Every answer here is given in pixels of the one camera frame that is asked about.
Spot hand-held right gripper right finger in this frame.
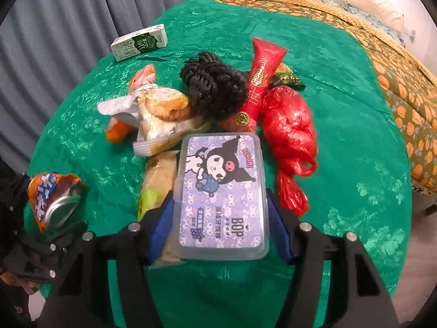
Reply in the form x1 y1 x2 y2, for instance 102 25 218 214
266 188 401 328

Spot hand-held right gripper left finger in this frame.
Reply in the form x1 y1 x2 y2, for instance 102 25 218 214
37 189 175 328

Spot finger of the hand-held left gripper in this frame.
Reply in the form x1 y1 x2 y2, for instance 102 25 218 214
0 221 88 285
0 171 33 247

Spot crushed orange drink can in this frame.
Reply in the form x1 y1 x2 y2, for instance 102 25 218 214
27 172 90 235

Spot purple lidded plastic box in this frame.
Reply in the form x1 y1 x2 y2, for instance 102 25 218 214
171 133 270 260

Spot white pastry wrapper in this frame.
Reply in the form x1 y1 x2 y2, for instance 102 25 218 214
97 87 212 158

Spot long red snack packet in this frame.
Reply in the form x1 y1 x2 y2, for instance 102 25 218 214
218 37 288 133

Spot yellow green snack packet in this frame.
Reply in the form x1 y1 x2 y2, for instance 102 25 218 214
137 150 185 269

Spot red plastic bag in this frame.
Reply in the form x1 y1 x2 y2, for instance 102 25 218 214
260 86 319 217

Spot green satin tablecloth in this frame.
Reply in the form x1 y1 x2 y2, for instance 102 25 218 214
24 0 414 328

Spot small dark green packet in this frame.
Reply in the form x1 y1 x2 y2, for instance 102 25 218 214
270 63 304 91

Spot orange snack packet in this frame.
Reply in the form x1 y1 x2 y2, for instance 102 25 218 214
105 64 158 143

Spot grey blue curtain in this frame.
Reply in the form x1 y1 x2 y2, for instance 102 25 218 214
0 0 209 165

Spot white green milk carton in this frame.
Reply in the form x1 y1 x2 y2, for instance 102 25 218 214
110 24 168 62

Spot orange patterned quilt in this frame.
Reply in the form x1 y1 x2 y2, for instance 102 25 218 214
210 0 437 192

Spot teal patterned sheet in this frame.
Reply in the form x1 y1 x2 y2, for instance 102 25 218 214
294 0 403 42

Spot black braided cord bundle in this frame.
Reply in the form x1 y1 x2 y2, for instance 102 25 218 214
180 51 249 122

